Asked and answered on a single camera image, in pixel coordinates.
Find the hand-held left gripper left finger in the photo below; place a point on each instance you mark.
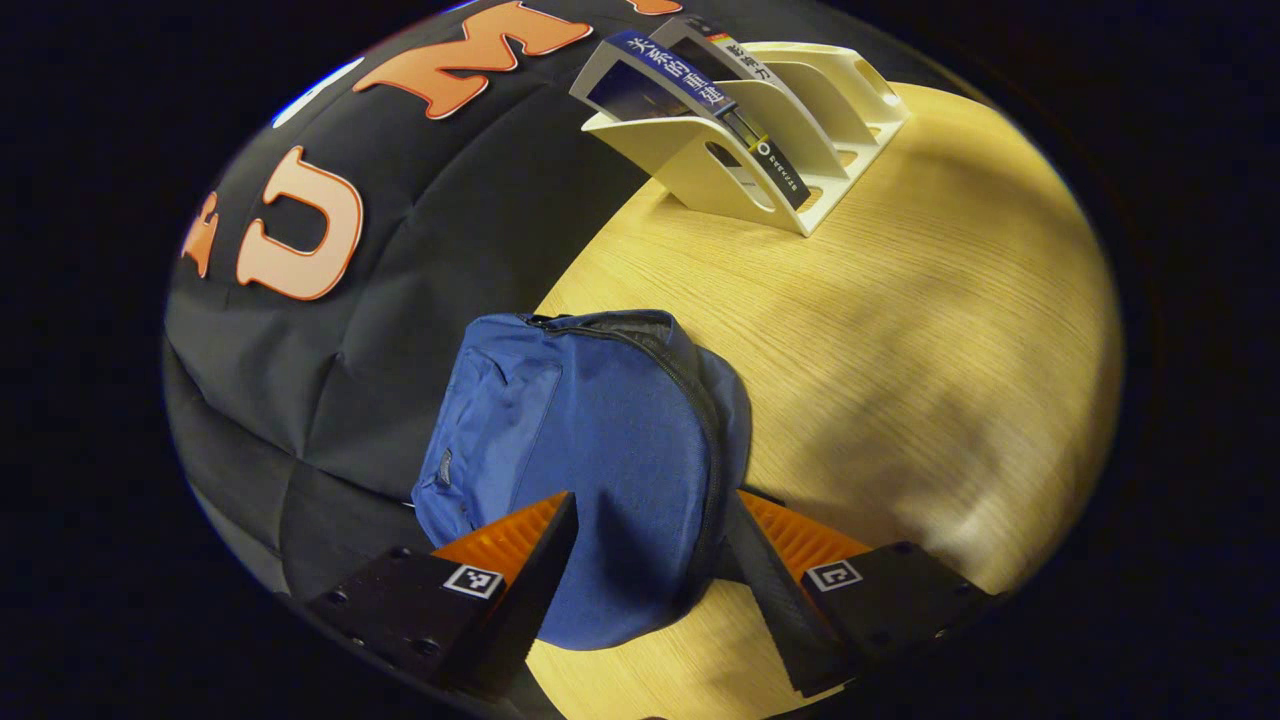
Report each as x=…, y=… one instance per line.
x=540, y=590

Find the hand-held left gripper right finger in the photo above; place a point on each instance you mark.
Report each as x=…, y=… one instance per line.
x=775, y=600

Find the blue schoolbag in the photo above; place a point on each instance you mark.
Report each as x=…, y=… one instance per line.
x=600, y=440

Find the white bookshelf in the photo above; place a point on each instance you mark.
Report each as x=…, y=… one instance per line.
x=690, y=165

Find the blue cover book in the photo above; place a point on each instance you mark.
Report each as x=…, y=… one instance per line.
x=640, y=85

